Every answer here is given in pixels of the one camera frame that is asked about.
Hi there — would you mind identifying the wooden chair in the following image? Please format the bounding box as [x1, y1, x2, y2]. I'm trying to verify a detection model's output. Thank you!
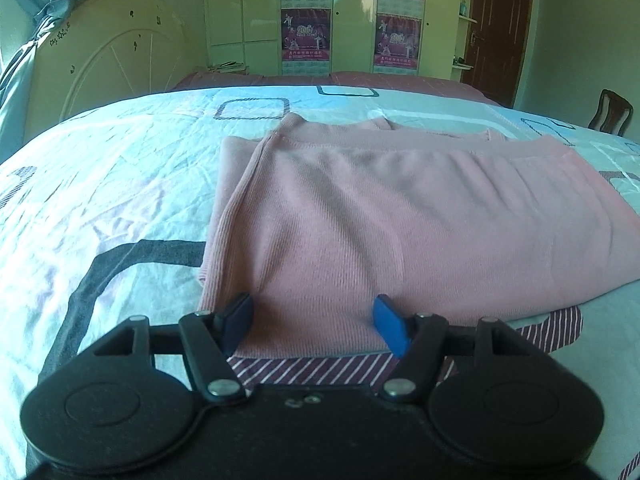
[587, 88, 633, 137]

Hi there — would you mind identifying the blue curtain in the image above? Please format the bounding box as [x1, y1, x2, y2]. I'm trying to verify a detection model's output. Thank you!
[0, 0, 97, 163]

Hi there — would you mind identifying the red wall poster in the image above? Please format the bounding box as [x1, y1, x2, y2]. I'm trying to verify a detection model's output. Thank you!
[374, 12, 424, 77]
[280, 8, 332, 74]

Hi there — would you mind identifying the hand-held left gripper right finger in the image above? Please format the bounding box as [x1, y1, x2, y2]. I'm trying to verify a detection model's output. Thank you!
[372, 294, 542, 404]

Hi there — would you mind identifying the pink mattress cover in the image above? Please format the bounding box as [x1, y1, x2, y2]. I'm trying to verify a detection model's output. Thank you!
[169, 70, 501, 107]

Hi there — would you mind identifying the cream corner shelf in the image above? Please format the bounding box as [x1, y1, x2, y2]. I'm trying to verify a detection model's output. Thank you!
[451, 0, 485, 72]

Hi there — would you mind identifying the cream round headboard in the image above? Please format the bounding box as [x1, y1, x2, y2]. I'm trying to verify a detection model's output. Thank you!
[27, 0, 197, 125]

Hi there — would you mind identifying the brown wooden door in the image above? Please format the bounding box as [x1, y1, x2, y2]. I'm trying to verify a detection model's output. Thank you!
[459, 0, 534, 109]

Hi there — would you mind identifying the light blue patterned bedsheet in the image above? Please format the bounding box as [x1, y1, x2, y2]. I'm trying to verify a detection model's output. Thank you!
[0, 85, 640, 480]

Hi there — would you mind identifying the pink sweatshirt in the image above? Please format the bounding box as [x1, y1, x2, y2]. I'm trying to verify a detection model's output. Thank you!
[196, 112, 640, 361]

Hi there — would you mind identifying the cream wardrobe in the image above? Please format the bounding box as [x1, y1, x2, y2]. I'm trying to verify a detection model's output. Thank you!
[202, 0, 485, 82]

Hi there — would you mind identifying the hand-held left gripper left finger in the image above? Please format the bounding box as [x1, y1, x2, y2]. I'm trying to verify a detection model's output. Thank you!
[91, 293, 247, 404]

